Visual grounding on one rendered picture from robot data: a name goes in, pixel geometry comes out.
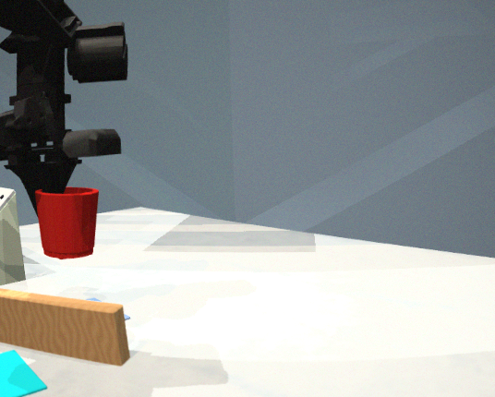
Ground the brown wooden block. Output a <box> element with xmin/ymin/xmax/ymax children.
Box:
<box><xmin>0</xmin><ymin>289</ymin><xmax>130</xmax><ymax>367</ymax></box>

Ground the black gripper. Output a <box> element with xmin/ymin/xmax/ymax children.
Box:
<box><xmin>0</xmin><ymin>83</ymin><xmax>122</xmax><ymax>216</ymax></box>

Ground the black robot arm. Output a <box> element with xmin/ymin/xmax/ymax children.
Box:
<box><xmin>0</xmin><ymin>0</ymin><xmax>128</xmax><ymax>147</ymax></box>

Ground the red cup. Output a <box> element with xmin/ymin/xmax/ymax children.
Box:
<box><xmin>35</xmin><ymin>187</ymin><xmax>99</xmax><ymax>259</ymax></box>

